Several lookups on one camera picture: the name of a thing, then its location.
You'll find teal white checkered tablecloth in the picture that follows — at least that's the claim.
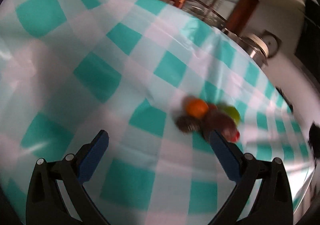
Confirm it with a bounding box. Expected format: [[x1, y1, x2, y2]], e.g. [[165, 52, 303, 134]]
[[1, 0, 314, 224]]

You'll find small red tomato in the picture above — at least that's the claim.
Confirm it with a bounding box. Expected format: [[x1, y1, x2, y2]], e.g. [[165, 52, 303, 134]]
[[226, 129, 240, 143]]

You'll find dark brown wrinkled fruit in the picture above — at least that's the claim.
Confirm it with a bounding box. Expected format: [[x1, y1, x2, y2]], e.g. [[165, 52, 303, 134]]
[[175, 116, 201, 133]]

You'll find dark purple round fruit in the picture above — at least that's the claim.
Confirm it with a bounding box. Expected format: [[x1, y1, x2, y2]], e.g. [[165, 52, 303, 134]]
[[201, 110, 238, 142]]

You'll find orange mandarin in pile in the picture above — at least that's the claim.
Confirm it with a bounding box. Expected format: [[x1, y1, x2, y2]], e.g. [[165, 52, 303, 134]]
[[184, 98, 209, 119]]

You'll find steel pot with white lid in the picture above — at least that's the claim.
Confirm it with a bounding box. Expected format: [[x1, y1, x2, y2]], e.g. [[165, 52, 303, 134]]
[[222, 28, 282, 69]]

